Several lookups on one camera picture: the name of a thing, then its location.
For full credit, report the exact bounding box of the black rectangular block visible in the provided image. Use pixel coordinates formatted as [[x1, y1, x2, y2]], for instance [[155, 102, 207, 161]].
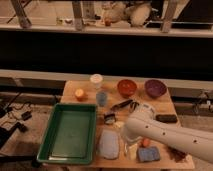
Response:
[[156, 115, 178, 123]]

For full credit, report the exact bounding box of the small metal cup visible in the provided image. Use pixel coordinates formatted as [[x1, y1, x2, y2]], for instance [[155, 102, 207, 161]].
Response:
[[130, 101, 139, 112]]

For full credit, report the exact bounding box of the orange carrot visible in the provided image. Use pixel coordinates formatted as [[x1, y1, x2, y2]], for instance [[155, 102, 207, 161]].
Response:
[[142, 138, 151, 148]]

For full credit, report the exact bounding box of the orange bowl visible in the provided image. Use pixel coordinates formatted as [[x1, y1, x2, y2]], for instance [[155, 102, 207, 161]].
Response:
[[117, 79, 137, 98]]

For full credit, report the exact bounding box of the green plastic tray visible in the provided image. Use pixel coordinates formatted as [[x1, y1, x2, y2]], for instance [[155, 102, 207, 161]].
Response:
[[37, 103, 96, 165]]

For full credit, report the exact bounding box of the blue plastic cup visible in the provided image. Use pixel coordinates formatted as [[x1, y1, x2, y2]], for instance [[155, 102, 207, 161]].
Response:
[[96, 92, 107, 107]]

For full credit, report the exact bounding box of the white paper cup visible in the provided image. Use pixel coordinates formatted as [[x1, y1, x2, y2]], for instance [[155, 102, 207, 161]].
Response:
[[90, 74, 103, 89]]

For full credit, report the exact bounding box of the blue sponge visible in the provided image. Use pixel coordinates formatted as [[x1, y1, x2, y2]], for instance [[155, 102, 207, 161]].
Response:
[[137, 146, 160, 162]]

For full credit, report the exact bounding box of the purple bowl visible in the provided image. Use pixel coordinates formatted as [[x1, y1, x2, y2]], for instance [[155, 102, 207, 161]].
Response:
[[144, 79, 167, 98]]

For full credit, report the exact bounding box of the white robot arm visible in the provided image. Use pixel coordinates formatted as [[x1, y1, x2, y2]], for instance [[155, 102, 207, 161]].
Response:
[[120, 103, 213, 163]]

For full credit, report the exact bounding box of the bunch of red grapes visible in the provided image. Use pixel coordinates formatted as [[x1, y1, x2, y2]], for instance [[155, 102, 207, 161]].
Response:
[[169, 148, 187, 162]]

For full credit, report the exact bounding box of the orange fruit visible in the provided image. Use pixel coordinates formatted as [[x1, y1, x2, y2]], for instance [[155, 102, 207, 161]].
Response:
[[74, 89, 86, 101]]

